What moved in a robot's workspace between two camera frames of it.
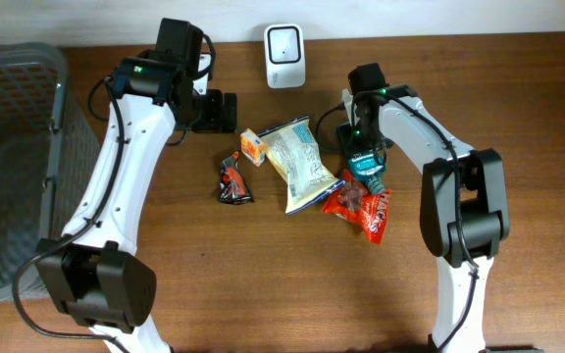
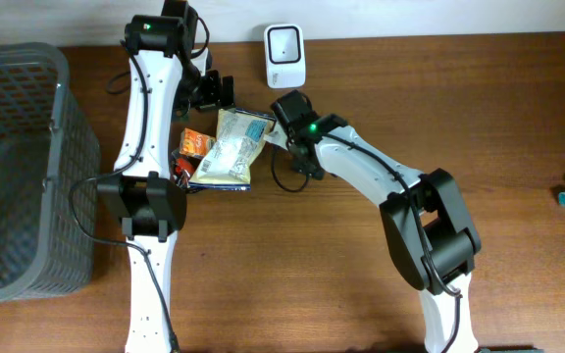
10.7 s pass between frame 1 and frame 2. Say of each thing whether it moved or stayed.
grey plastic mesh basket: stayed
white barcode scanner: stayed
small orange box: moved
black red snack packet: moved
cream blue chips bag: moved
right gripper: moved
